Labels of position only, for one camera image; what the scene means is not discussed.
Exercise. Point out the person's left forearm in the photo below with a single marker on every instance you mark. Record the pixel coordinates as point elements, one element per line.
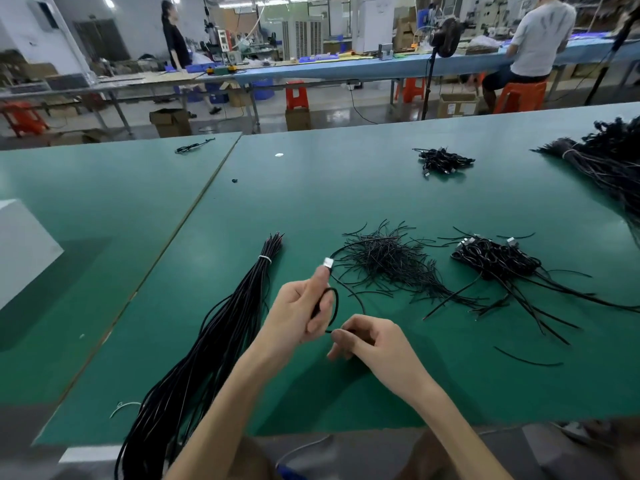
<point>220,430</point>

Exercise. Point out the large white box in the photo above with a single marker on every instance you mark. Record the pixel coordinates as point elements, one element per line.
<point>25,250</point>

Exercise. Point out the open cardboard box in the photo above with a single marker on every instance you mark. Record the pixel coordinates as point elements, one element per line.
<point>171,123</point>

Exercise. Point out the red plastic stool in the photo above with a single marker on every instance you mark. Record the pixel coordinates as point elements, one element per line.
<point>297,96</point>

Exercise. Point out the black tripod stand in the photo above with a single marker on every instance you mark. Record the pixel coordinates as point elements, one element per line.
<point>610,60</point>

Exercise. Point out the person's right forearm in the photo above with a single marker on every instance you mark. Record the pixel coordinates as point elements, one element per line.
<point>455,435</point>

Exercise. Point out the black fan on stand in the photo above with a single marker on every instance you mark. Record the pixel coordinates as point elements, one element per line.
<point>447,37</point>

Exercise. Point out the long blue workbench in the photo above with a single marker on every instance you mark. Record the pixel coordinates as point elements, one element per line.
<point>390,67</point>

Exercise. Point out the person's right leg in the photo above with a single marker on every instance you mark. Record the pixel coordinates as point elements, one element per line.
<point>628,450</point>

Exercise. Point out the person's right hand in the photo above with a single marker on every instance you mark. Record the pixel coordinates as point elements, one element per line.
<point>385,360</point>

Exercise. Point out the orange plastic stool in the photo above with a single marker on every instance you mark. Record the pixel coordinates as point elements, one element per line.
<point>412,90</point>
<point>24,120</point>
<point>520,98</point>

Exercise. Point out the small cardboard box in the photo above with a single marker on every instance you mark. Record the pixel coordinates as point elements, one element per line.
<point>299,120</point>

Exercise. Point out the person's left hand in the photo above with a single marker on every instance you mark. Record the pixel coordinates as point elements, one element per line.
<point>290,320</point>

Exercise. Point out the blue plastic item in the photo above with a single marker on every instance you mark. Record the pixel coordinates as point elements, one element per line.
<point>293,473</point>

